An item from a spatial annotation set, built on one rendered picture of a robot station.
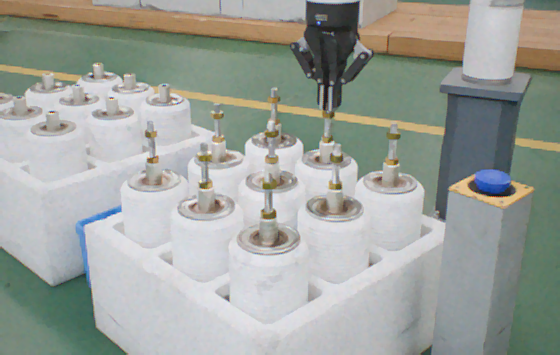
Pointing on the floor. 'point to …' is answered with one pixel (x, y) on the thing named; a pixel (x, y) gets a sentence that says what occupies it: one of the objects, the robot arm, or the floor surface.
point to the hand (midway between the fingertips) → (329, 96)
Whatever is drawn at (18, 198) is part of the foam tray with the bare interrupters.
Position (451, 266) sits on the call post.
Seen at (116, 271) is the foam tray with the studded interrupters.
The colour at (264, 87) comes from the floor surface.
